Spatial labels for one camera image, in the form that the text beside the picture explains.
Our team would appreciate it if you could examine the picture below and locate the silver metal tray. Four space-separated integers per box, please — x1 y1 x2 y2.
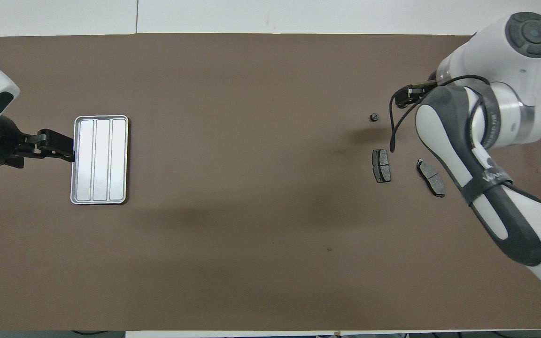
70 115 129 205

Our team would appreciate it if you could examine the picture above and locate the rectangular grey brake pad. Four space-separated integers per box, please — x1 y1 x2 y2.
372 149 392 184

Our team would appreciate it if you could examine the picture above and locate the long curved grey brake pad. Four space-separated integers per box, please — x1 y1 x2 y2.
416 158 446 198

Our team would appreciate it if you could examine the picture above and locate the brown table mat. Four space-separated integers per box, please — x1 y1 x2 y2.
0 33 541 331

